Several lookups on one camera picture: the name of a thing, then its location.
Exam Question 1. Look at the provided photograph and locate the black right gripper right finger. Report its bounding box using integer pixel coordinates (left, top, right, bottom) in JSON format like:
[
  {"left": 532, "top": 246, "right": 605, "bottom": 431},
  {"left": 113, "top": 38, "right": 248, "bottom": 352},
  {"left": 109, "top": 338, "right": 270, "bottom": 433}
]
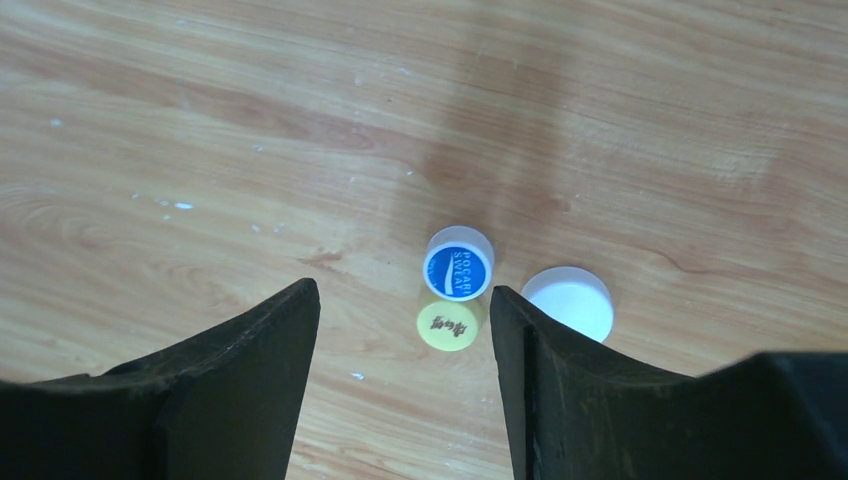
[{"left": 490, "top": 286, "right": 847, "bottom": 479}]

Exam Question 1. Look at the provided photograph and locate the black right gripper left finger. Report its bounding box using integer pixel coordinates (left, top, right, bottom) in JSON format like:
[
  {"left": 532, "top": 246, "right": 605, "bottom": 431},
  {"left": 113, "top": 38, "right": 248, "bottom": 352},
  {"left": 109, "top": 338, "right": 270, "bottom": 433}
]
[{"left": 1, "top": 278, "right": 321, "bottom": 479}]

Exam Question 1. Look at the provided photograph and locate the yellow bottle cap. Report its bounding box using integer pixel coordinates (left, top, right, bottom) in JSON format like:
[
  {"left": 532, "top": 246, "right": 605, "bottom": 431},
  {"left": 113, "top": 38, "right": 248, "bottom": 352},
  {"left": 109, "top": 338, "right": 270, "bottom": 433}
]
[{"left": 416, "top": 299, "right": 484, "bottom": 352}]

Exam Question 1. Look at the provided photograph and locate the blue Pocari Sweat cap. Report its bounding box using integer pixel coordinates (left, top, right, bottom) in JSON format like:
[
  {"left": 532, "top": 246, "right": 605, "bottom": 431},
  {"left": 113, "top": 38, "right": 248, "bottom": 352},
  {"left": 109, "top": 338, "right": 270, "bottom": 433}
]
[{"left": 422, "top": 225, "right": 495, "bottom": 302}]

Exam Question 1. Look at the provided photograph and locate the white bottle cap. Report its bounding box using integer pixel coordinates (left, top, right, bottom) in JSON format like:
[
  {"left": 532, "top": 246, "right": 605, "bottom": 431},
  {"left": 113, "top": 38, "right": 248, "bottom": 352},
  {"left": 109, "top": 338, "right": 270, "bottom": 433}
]
[{"left": 521, "top": 266, "right": 615, "bottom": 343}]

